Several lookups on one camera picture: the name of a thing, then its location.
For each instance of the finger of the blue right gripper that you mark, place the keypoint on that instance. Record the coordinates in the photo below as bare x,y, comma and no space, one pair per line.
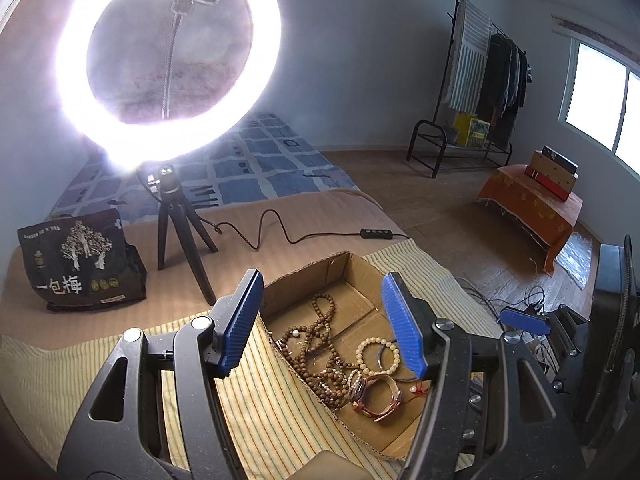
529,323

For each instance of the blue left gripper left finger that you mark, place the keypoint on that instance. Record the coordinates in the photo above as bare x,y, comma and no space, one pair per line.
233,319

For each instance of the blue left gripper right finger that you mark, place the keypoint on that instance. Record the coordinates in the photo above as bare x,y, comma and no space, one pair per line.
412,321

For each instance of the black ring bangle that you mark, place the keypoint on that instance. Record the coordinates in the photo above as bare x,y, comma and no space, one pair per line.
389,358

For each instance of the cardboard box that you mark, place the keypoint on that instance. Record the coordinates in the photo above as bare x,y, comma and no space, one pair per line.
336,304

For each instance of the orange covered table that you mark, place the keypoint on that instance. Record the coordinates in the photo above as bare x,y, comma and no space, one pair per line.
546,216

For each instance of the striped yellow cloth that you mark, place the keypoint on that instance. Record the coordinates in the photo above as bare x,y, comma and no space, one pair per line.
274,421

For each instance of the black tripod stand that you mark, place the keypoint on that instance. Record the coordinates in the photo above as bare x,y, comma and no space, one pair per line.
175,208

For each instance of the stack of boxes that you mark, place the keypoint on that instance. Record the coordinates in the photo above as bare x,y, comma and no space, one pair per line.
551,175

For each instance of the black snack bag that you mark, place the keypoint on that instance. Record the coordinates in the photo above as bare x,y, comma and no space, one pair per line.
83,263

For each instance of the blue patterned mattress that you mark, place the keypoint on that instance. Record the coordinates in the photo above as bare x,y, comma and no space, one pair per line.
259,159

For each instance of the black clothes rack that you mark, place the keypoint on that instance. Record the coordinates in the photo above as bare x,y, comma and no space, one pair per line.
433,140

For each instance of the yellow box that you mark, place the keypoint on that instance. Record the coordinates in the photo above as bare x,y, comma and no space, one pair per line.
472,132

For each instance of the dark hanging clothes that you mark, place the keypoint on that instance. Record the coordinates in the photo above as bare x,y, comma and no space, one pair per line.
504,89

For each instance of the window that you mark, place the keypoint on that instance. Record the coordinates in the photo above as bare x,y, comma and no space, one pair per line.
601,92

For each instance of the striped white towel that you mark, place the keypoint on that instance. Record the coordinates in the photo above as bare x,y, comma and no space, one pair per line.
472,32

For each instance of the black phone holder clamp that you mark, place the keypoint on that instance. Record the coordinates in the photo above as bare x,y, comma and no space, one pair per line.
179,10

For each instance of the power strip with cables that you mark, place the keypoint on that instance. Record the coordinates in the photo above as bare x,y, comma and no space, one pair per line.
532,302

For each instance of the white ring light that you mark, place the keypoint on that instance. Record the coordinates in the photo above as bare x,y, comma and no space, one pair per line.
152,80

